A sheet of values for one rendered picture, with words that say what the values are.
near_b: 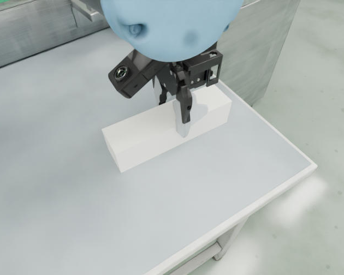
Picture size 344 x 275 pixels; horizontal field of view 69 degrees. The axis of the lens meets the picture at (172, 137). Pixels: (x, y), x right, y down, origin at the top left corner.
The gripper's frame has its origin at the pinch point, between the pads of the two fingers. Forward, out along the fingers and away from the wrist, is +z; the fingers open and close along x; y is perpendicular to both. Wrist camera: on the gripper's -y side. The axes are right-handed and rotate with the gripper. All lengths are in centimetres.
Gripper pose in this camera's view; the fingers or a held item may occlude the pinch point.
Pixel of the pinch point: (170, 121)
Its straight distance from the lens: 47.3
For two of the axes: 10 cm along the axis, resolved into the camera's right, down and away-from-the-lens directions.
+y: 8.6, -4.0, 3.2
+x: -5.1, -6.7, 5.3
